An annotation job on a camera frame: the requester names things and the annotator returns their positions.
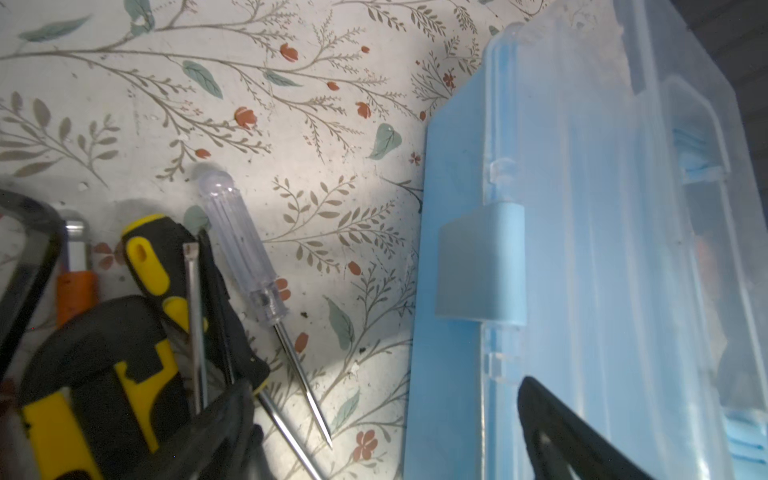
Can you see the black yellow screwdriver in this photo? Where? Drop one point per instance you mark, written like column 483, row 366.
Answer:
column 176, row 270

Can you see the clear handle screwdriver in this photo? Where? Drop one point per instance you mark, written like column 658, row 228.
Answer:
column 252, row 269

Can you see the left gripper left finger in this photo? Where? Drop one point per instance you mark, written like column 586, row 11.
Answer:
column 222, row 442

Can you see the orange handled screwdriver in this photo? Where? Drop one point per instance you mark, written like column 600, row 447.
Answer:
column 77, row 283

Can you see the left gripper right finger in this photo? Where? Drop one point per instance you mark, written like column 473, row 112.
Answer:
column 560, row 445

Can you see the blue plastic tool box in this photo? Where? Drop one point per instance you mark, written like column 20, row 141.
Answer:
column 591, row 221

